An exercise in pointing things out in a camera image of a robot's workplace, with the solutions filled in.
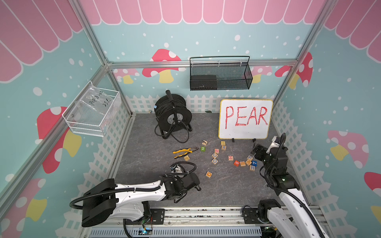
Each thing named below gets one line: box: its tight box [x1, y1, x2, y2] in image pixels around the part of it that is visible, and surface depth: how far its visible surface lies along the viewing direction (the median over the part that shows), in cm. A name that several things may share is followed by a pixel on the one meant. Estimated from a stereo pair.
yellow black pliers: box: [172, 147, 199, 159], surface depth 99 cm
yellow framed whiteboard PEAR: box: [218, 99, 274, 140], surface depth 100 cm
